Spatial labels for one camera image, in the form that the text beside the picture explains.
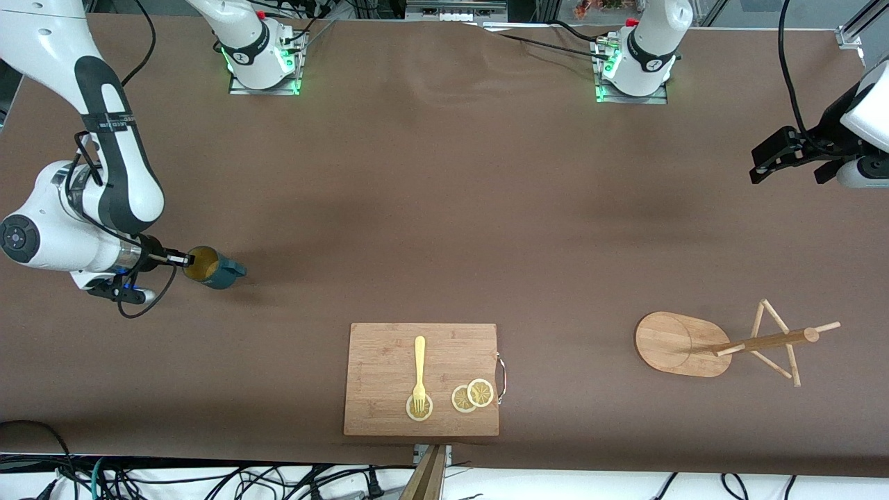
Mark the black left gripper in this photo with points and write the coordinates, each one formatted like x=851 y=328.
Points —
x=824 y=137

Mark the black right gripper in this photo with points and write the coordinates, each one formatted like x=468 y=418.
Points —
x=150 y=251

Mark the teal mug with yellow inside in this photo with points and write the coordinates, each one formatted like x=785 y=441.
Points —
x=221 y=273

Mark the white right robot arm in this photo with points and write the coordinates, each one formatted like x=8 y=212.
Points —
x=42 y=42

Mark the wooden mug rack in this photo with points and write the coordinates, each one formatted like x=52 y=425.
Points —
x=674 y=344

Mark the orange background object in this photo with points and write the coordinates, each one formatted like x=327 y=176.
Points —
x=597 y=7

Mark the yellow plastic fork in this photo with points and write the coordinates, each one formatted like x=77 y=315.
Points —
x=419 y=361

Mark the brown table cover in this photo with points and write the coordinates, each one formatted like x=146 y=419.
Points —
x=444 y=208

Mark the dried lemon slice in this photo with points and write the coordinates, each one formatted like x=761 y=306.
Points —
x=460 y=401
x=480 y=392
x=419 y=415

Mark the black power plug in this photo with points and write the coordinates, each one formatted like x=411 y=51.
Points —
x=374 y=486

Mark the grey power strip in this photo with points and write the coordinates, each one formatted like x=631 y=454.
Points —
x=455 y=8

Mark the aluminium frame profile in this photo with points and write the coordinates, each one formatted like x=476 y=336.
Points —
x=858 y=28

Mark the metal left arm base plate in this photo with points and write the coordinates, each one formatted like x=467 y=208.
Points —
x=660 y=98

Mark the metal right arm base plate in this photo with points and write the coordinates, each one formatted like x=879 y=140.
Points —
x=292 y=83

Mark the small metal bracket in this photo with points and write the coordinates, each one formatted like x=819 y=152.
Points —
x=449 y=455

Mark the wooden post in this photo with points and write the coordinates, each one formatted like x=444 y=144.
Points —
x=427 y=482

